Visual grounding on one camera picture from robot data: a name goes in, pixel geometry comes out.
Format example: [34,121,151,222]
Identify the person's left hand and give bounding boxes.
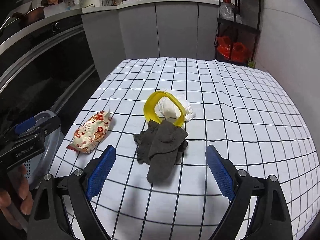
[1,164,34,230]

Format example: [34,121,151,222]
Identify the black built-in oven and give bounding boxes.
[1,10,100,134]

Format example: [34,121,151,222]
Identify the brown cooking pot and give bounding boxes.
[12,6,44,25]

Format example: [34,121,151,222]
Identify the red patterned snack wrapper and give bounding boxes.
[67,111,112,154]

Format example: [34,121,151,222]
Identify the grey kitchen cabinets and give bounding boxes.
[81,1,218,80]

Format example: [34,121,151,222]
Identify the white black checked tablecloth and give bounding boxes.
[50,57,319,239]

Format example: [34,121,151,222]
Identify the yellow plastic lid ring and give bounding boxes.
[143,90,186,128]

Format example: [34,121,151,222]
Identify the red plastic bag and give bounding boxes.
[217,36,251,63]

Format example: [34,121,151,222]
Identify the dark grey cloth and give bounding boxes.
[133,120,188,184]

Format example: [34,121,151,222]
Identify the clear bag on shelf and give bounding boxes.
[219,3,242,23]

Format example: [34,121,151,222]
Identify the crumpled white tissue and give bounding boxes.
[155,89,196,122]

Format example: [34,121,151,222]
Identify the black metal shelf rack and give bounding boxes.
[214,0,263,68]

